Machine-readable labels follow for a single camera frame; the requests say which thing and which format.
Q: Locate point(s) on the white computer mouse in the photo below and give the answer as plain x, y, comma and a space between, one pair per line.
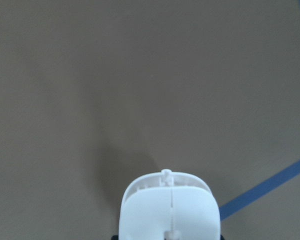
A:
169, 205

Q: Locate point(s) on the brown paper table cover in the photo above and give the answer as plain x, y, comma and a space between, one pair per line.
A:
95, 93

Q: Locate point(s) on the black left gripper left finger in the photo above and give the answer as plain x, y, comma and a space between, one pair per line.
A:
115, 237

